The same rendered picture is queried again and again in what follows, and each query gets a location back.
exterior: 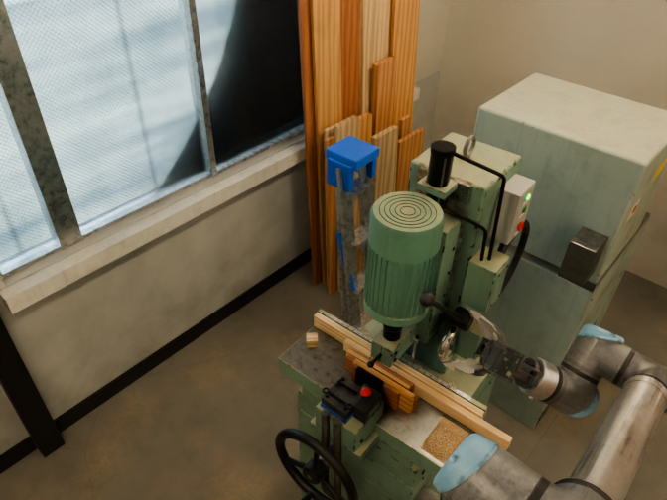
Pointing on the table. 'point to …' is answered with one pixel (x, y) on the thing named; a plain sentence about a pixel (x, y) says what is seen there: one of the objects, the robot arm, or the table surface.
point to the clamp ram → (368, 380)
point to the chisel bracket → (392, 350)
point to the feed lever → (461, 317)
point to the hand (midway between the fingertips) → (455, 335)
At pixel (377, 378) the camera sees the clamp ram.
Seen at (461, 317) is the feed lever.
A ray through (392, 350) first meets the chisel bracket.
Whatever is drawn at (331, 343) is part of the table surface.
